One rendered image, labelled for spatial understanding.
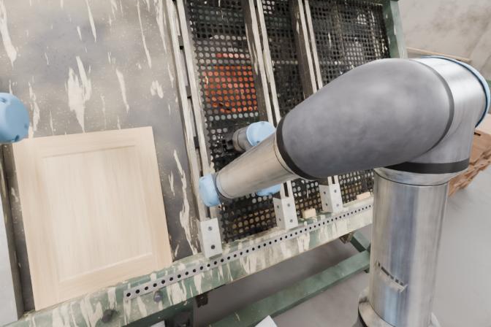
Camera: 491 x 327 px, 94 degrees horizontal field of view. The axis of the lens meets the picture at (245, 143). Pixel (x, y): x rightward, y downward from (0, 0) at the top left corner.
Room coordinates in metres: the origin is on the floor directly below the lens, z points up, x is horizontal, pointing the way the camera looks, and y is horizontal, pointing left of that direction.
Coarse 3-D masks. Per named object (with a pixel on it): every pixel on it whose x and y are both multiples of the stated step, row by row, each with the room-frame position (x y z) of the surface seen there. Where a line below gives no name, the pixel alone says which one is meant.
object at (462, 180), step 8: (488, 120) 2.38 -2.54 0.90; (480, 128) 2.11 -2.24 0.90; (488, 128) 2.13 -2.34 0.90; (480, 136) 2.02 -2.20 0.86; (488, 136) 1.98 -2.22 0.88; (472, 144) 2.04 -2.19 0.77; (480, 144) 2.00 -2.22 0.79; (488, 144) 1.96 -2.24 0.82; (472, 152) 2.00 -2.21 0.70; (480, 152) 1.96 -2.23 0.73; (488, 152) 2.16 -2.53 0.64; (472, 160) 1.97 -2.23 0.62; (480, 160) 2.20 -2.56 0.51; (488, 160) 2.34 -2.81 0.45; (472, 168) 2.11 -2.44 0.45; (480, 168) 2.36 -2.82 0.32; (456, 176) 1.99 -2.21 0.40; (464, 176) 2.17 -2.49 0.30; (472, 176) 2.37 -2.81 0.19; (456, 184) 2.00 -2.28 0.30; (464, 184) 2.21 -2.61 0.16; (448, 192) 1.97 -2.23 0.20
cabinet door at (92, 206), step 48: (48, 144) 0.55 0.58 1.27; (96, 144) 0.59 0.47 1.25; (144, 144) 0.65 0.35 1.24; (48, 192) 0.47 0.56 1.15; (96, 192) 0.51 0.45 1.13; (144, 192) 0.56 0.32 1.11; (48, 240) 0.39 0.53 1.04; (96, 240) 0.42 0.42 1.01; (144, 240) 0.47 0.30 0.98; (48, 288) 0.31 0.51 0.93; (96, 288) 0.34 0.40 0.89
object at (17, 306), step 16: (0, 160) 0.48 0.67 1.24; (0, 176) 0.45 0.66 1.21; (0, 192) 0.42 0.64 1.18; (0, 208) 0.39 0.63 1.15; (0, 224) 0.37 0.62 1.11; (0, 240) 0.35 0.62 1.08; (0, 256) 0.32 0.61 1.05; (16, 256) 0.34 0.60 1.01; (0, 272) 0.30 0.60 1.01; (16, 272) 0.32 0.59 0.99; (0, 288) 0.28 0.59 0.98; (16, 288) 0.29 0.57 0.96; (0, 304) 0.25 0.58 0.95; (16, 304) 0.26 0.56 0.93; (0, 320) 0.23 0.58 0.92; (16, 320) 0.24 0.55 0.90
